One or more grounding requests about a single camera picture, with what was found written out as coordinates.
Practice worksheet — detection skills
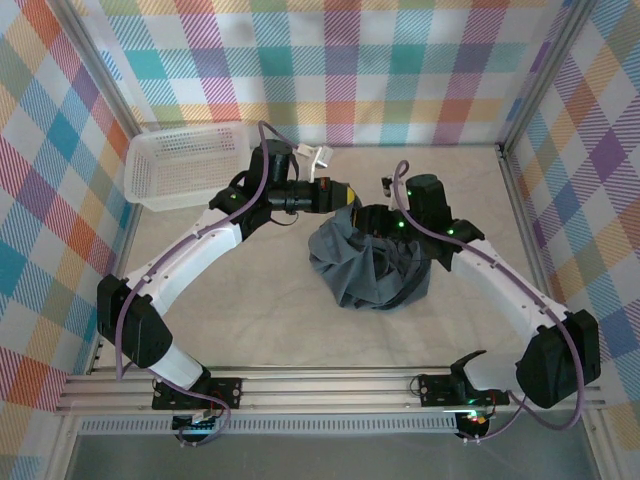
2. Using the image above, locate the gray t-shirt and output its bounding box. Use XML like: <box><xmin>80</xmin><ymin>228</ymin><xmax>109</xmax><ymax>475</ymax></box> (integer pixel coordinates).
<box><xmin>307</xmin><ymin>202</ymin><xmax>431</xmax><ymax>312</ymax></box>

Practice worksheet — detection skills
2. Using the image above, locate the white perforated plastic basket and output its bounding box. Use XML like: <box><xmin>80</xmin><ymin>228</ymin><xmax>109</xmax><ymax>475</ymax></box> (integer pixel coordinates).
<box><xmin>123</xmin><ymin>121</ymin><xmax>252</xmax><ymax>214</ymax></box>

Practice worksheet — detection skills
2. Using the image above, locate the aluminium frame floor bar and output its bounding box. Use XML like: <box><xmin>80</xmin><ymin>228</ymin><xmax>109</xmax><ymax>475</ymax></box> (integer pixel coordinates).
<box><xmin>47</xmin><ymin>202</ymin><xmax>144</xmax><ymax>480</ymax></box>
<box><xmin>497</xmin><ymin>144</ymin><xmax>624</xmax><ymax>480</ymax></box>

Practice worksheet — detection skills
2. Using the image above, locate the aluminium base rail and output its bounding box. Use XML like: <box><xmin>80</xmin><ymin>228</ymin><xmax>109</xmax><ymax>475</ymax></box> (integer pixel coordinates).
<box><xmin>54</xmin><ymin>366</ymin><xmax>606</xmax><ymax>415</ymax></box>

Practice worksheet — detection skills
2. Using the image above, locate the aluminium frame post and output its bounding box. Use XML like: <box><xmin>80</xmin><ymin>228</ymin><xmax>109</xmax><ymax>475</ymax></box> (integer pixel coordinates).
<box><xmin>497</xmin><ymin>0</ymin><xmax>596</xmax><ymax>151</ymax></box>
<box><xmin>52</xmin><ymin>0</ymin><xmax>144</xmax><ymax>129</ymax></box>

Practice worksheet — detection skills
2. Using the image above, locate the slotted gray cable duct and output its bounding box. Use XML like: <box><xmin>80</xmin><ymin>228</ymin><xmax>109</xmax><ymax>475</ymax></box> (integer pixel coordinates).
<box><xmin>79</xmin><ymin>417</ymin><xmax>461</xmax><ymax>436</ymax></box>

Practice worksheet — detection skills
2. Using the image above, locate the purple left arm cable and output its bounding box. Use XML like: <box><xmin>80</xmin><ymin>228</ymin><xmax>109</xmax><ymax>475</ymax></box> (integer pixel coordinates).
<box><xmin>114</xmin><ymin>121</ymin><xmax>301</xmax><ymax>449</ymax></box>

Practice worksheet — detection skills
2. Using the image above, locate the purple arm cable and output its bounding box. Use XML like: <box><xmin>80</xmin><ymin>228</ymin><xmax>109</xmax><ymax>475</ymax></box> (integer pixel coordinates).
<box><xmin>392</xmin><ymin>159</ymin><xmax>587</xmax><ymax>446</ymax></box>
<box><xmin>114</xmin><ymin>121</ymin><xmax>301</xmax><ymax>449</ymax></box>

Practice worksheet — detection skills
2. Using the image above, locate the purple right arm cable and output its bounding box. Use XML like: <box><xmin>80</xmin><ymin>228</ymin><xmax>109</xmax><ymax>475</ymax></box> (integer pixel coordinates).
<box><xmin>392</xmin><ymin>159</ymin><xmax>587</xmax><ymax>446</ymax></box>

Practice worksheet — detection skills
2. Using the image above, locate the slotted metal bracket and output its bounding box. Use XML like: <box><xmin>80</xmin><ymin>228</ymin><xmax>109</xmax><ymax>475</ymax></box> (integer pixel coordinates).
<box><xmin>86</xmin><ymin>338</ymin><xmax>105</xmax><ymax>375</ymax></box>

